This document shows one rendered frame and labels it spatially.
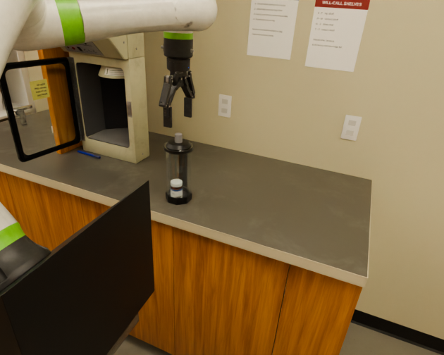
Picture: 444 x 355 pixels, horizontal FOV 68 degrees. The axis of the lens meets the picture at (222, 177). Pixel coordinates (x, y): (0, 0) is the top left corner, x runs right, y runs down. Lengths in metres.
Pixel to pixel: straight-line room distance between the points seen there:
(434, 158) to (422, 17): 0.58
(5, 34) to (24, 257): 0.39
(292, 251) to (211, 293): 0.44
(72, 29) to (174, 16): 0.25
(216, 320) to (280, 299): 0.34
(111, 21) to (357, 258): 0.97
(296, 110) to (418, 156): 0.57
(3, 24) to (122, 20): 0.30
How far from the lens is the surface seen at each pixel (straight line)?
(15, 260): 0.73
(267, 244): 1.12
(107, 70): 1.59
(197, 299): 1.46
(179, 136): 1.19
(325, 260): 1.11
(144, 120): 1.60
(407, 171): 1.72
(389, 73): 1.60
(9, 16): 0.68
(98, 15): 0.87
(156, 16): 0.91
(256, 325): 1.42
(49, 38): 0.86
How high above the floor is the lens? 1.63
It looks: 28 degrees down
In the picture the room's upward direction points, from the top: 4 degrees clockwise
